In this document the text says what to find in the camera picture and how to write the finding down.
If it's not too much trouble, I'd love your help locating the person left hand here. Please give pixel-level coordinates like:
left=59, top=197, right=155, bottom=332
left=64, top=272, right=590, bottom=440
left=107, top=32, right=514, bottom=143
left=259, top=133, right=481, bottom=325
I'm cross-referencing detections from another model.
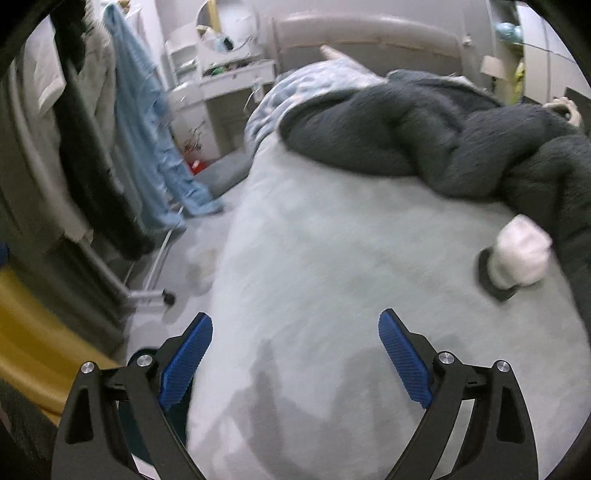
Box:
left=543, top=97, right=582, bottom=127

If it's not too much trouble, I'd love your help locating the yellow curtain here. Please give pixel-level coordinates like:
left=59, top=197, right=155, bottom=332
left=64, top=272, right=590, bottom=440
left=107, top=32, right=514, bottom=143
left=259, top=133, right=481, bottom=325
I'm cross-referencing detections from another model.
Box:
left=0, top=266, right=118, bottom=425

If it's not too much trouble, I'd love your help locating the white clothes rack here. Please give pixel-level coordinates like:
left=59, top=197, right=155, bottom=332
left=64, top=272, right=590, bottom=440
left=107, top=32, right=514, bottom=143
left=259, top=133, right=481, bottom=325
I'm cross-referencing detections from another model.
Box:
left=78, top=228, right=181, bottom=308

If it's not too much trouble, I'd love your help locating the black curved strip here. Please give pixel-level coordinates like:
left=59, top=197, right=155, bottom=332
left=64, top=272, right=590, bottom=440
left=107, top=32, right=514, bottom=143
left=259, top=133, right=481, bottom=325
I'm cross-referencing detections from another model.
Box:
left=477, top=248, right=518, bottom=303

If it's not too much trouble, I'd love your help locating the grey bed mattress sheet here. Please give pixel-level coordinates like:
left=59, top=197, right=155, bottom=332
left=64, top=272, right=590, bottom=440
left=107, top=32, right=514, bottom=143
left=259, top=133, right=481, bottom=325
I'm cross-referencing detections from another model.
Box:
left=188, top=136, right=590, bottom=479

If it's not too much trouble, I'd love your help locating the white crumpled tissue ball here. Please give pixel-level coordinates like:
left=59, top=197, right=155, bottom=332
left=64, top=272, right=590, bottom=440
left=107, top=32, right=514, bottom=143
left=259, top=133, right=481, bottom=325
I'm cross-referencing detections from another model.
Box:
left=487, top=214, right=552, bottom=290

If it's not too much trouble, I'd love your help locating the light blue hanging garment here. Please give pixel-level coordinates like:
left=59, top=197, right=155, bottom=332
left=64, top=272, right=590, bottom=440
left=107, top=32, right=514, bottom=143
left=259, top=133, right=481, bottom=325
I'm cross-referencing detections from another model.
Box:
left=102, top=3, right=223, bottom=231

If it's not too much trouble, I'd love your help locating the grey floor cushion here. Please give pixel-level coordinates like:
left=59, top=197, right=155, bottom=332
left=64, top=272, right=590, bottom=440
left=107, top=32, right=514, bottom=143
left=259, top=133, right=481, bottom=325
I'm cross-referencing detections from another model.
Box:
left=195, top=150, right=252, bottom=198

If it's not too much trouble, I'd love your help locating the black hanging garment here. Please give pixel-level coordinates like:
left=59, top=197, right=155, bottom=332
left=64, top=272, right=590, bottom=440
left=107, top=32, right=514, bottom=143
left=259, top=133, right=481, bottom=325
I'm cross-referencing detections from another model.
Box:
left=50, top=1, right=154, bottom=261

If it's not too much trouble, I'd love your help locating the dark grey fleece blanket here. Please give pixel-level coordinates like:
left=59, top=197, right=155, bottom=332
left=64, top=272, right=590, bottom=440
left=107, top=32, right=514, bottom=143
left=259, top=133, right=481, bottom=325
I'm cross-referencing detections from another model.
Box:
left=279, top=71, right=590, bottom=320

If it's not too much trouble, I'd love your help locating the white vanity desk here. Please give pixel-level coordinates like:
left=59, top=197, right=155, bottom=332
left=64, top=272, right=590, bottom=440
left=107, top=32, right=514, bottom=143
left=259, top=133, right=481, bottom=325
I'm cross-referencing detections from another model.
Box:
left=165, top=23, right=276, bottom=161

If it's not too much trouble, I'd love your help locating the bedside lamp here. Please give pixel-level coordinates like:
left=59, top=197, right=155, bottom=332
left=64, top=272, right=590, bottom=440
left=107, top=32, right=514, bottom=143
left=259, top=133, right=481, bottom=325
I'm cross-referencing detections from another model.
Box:
left=480, top=55, right=507, bottom=90

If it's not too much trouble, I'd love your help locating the white wardrobe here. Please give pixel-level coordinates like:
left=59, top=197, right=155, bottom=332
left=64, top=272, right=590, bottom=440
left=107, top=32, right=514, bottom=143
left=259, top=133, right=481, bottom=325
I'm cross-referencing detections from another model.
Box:
left=489, top=1, right=590, bottom=104

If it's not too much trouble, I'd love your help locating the blue white patterned duvet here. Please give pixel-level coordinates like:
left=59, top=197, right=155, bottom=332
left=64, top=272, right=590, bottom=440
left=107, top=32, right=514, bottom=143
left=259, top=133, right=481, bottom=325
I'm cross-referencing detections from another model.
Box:
left=243, top=57, right=386, bottom=157

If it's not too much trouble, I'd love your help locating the grey padded headboard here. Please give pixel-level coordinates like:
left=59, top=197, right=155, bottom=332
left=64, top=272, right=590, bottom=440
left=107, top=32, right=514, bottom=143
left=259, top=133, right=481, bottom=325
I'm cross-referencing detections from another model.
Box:
left=267, top=12, right=464, bottom=76

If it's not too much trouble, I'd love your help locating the round wall mirror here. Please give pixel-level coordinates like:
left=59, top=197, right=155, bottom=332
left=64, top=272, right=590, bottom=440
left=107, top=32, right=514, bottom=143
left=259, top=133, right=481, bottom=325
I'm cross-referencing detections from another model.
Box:
left=197, top=1, right=259, bottom=53

